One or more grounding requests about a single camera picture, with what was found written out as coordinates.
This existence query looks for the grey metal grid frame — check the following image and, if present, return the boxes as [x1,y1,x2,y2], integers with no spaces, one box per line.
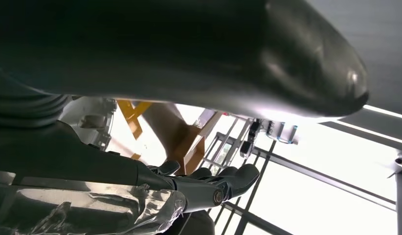
[201,110,402,235]

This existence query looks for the black equipment case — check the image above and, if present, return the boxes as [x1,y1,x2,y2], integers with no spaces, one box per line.
[160,210,217,235]

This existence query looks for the brown cardboard box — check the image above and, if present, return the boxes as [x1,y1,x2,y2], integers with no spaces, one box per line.
[141,103,222,176]

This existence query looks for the black devices on stand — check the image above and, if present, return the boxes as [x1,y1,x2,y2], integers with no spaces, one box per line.
[240,118,299,160]

